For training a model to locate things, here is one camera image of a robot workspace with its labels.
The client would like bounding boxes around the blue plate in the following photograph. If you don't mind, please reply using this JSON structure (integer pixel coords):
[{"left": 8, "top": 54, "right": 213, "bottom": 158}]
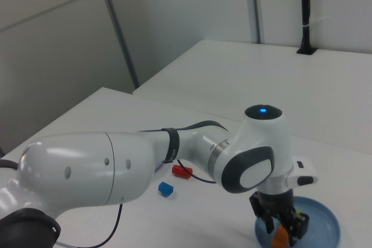
[{"left": 253, "top": 195, "right": 341, "bottom": 248}]

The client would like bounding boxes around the grey partition post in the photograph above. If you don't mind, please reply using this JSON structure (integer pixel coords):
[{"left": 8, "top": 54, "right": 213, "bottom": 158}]
[
  {"left": 249, "top": 0, "right": 264, "bottom": 44},
  {"left": 95, "top": 0, "right": 141, "bottom": 89}
]

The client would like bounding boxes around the blue block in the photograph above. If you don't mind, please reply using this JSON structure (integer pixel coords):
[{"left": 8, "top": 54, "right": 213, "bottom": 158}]
[{"left": 157, "top": 181, "right": 174, "bottom": 198}]

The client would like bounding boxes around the black cable strap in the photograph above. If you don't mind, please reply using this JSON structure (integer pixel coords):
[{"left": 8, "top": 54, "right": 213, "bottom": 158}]
[{"left": 161, "top": 127, "right": 181, "bottom": 165}]

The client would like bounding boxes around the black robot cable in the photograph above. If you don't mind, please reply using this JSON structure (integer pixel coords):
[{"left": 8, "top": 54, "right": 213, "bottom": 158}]
[{"left": 54, "top": 119, "right": 230, "bottom": 248}]

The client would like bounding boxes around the black pole mount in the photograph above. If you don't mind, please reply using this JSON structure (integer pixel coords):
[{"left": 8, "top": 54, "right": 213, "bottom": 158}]
[{"left": 296, "top": 0, "right": 318, "bottom": 56}]

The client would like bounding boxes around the red cylinder block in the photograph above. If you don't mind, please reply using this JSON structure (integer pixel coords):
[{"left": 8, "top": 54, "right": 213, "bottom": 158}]
[{"left": 171, "top": 164, "right": 194, "bottom": 180}]

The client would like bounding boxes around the orange block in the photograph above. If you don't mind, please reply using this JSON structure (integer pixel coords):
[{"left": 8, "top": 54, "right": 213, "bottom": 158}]
[{"left": 271, "top": 224, "right": 290, "bottom": 248}]

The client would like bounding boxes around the white cable tie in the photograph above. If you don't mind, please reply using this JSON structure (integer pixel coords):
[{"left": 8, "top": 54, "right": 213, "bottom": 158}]
[{"left": 301, "top": 16, "right": 331, "bottom": 28}]

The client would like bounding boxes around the white adjacent table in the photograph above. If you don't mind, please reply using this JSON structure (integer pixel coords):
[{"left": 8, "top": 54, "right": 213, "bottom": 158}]
[{"left": 132, "top": 38, "right": 372, "bottom": 156}]

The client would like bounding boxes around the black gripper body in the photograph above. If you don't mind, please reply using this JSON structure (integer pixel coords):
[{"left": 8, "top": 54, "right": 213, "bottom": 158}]
[{"left": 249, "top": 188, "right": 296, "bottom": 219}]

